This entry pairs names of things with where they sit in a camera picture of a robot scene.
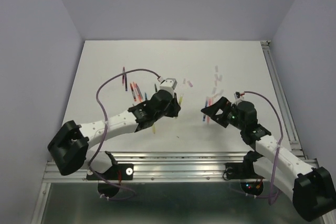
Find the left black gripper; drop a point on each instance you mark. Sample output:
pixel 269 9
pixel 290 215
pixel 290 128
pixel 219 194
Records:
pixel 176 107

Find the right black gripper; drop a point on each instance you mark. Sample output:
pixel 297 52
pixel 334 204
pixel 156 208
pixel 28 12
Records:
pixel 223 104

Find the purple pen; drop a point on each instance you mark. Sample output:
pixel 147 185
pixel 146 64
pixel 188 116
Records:
pixel 126 82

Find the magenta pen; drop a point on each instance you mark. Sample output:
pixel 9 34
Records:
pixel 123 75

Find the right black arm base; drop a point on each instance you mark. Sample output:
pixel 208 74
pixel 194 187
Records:
pixel 245 170

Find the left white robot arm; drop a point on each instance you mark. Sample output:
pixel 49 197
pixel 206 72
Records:
pixel 72 146

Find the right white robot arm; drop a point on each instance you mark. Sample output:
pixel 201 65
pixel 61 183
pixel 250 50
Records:
pixel 310 189

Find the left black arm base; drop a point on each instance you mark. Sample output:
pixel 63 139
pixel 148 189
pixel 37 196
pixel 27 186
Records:
pixel 110 173

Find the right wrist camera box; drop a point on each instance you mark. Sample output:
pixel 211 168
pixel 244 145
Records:
pixel 239 97

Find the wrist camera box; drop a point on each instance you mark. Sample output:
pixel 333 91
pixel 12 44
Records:
pixel 169 85
pixel 239 97

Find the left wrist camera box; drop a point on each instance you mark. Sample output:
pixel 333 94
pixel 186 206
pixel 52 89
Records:
pixel 169 85

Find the aluminium front rail frame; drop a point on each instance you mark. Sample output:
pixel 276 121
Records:
pixel 170 167

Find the aluminium right side rail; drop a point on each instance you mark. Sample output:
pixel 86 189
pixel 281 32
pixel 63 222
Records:
pixel 282 101

